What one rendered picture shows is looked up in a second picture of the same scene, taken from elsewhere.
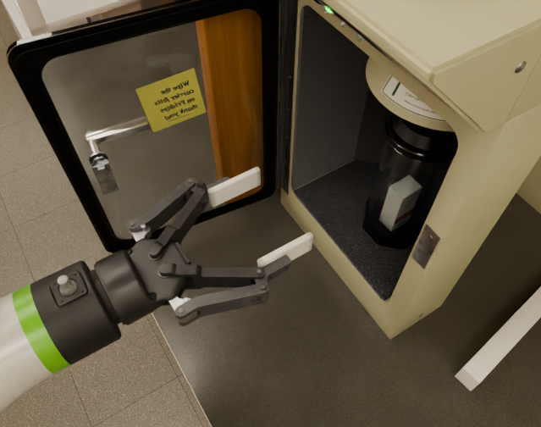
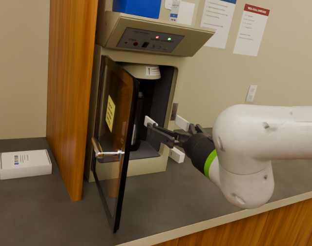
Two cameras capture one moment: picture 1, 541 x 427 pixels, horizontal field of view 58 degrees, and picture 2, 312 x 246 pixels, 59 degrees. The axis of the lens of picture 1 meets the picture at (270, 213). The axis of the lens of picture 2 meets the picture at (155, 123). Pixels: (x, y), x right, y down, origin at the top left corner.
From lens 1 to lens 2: 91 cm
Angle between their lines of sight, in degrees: 74
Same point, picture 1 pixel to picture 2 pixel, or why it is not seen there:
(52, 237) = not seen: outside the picture
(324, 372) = (177, 187)
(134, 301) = not seen: hidden behind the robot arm
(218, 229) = (97, 205)
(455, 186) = (179, 82)
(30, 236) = not seen: outside the picture
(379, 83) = (142, 74)
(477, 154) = (183, 68)
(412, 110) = (155, 75)
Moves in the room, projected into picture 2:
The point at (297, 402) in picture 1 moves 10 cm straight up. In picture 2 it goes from (190, 196) to (196, 172)
